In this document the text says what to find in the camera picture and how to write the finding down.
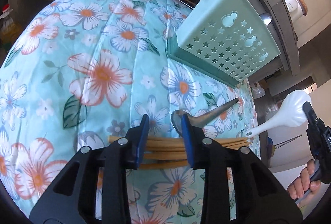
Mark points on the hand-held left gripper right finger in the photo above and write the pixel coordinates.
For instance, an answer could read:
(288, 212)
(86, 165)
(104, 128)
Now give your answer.
(186, 141)

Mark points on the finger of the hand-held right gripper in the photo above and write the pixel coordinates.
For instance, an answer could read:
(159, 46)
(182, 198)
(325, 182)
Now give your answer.
(309, 111)

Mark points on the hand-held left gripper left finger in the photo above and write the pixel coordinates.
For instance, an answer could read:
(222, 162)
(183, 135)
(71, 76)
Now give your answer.
(144, 141)

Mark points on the white shell-shaped ladle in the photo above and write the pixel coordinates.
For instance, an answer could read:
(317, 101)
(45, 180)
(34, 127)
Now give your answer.
(287, 112)

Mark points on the pile of bamboo chopsticks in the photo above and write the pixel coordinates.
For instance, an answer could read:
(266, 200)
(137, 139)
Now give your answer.
(165, 147)

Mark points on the green star-holed utensil holder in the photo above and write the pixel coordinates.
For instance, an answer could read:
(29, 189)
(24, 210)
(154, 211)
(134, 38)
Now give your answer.
(222, 40)

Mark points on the person's right hand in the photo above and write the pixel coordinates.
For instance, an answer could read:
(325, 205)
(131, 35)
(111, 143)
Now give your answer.
(301, 184)

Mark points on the thin metal rods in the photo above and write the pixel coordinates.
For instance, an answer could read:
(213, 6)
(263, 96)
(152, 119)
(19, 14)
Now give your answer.
(288, 141)

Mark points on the clear plastic bag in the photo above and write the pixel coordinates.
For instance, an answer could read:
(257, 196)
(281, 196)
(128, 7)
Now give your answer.
(258, 90)

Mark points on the small steel spoon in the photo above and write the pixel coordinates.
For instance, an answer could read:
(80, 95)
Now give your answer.
(266, 18)

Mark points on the white jar with cork lid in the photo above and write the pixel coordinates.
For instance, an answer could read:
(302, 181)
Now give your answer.
(293, 4)

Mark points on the floral teal cloth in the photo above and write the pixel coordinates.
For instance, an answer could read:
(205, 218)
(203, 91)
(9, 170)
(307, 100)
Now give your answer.
(103, 32)

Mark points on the oil bottle with red cap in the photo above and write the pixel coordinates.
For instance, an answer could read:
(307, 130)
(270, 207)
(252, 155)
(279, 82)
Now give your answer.
(7, 24)

